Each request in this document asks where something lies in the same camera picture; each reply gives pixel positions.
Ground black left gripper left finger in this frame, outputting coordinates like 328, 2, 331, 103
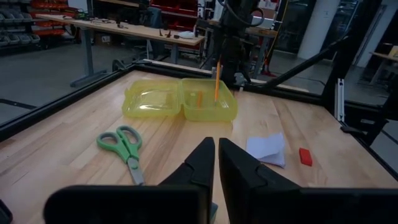
43, 137, 215, 224

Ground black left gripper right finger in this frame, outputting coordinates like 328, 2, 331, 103
219, 138, 398, 224

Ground orange pencil with eraser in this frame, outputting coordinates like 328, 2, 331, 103
213, 60, 222, 105

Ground red eraser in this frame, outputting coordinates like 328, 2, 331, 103
298, 147, 313, 167

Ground green handled scissors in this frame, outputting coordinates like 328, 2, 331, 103
96, 125, 146, 186

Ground yellow translucent plastic case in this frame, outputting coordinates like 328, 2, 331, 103
121, 77, 239, 122

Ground white pillar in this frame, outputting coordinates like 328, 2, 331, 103
297, 0, 341, 60

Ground wooden workbench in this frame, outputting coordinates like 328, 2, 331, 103
35, 14, 206, 88

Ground shelf with red bins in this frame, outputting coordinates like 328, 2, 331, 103
29, 0, 200, 38

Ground shelf with grey bins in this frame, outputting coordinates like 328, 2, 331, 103
0, 7, 41, 50

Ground black aluminium table frame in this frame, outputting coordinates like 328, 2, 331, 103
0, 34, 398, 181

